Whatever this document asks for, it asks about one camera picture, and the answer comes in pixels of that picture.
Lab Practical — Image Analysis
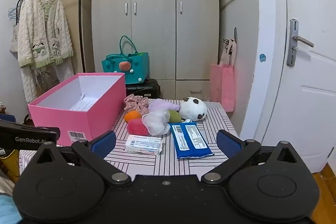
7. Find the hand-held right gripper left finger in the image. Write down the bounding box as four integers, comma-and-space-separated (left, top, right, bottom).
34, 130, 132, 186

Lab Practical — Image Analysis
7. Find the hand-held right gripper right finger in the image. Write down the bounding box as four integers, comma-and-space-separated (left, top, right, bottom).
202, 130, 301, 185

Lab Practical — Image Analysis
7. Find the pink cardboard box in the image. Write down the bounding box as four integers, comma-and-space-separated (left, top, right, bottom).
28, 72, 127, 147

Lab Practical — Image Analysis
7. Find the pink sponge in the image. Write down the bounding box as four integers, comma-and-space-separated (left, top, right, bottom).
127, 119, 150, 136

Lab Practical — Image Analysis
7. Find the blue wet wipes pack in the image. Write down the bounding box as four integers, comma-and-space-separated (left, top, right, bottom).
170, 122, 214, 160

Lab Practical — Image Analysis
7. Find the orange sponge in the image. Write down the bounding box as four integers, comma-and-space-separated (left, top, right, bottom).
124, 110, 142, 123

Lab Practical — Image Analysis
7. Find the panda plush toy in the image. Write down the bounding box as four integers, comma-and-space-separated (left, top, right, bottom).
180, 97, 208, 122

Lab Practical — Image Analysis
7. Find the pink floral scrunchie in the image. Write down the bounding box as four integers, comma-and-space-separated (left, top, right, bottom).
124, 94, 149, 115

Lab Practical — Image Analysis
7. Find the white mesh bath pouf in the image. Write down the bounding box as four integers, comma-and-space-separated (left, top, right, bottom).
142, 110, 172, 135

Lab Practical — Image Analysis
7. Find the green sponge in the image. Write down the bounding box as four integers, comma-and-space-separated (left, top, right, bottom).
168, 110, 182, 123

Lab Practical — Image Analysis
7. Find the purple fluffy cloth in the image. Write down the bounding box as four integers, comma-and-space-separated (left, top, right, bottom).
148, 99, 181, 115

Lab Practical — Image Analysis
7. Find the yellow plastic object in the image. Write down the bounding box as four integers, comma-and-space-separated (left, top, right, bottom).
0, 149, 20, 177

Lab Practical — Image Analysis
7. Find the white paper sheet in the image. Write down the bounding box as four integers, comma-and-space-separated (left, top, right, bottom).
70, 98, 92, 111

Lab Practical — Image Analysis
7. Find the pink paper bag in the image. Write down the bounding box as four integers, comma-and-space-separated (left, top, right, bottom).
210, 63, 235, 112

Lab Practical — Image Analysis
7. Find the black suitcase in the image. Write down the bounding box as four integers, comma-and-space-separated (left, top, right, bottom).
125, 79, 160, 99

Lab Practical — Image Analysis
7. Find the light blue cloth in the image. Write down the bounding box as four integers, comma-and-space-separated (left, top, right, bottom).
0, 194, 23, 224

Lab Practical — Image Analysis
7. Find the teal felt handbag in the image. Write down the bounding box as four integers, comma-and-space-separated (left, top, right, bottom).
102, 35, 150, 85

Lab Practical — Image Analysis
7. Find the white door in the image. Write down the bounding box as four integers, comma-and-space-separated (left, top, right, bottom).
238, 0, 336, 174

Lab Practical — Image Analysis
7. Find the hanging pale tote bag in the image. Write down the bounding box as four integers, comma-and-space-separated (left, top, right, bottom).
219, 28, 238, 67

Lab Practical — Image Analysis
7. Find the white knitted cardigan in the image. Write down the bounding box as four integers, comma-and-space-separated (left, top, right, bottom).
10, 0, 75, 104

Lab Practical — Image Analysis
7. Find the black clothes rack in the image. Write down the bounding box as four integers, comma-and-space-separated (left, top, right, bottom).
16, 0, 86, 73

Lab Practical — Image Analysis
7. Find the beige wardrobe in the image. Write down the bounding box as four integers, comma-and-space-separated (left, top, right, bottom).
91, 0, 221, 101

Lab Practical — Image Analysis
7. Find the silver door handle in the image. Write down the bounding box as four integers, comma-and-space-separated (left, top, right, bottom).
287, 19, 315, 67

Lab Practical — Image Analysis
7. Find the wire clothes hanger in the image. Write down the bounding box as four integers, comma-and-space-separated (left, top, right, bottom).
8, 0, 29, 21

